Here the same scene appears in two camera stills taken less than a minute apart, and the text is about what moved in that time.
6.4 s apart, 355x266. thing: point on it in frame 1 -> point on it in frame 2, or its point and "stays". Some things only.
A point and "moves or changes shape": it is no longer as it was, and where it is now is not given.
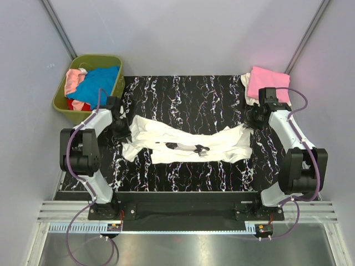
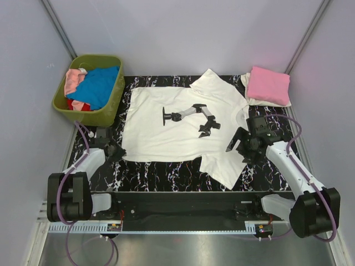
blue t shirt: (89, 87) stays
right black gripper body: (253, 117) -> (247, 147)
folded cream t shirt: (246, 79) stays
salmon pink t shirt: (74, 77) stays
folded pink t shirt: (259, 78) stays
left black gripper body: (121, 128) -> (114, 146)
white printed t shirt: (166, 144) moves or changes shape
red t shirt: (86, 107) stays
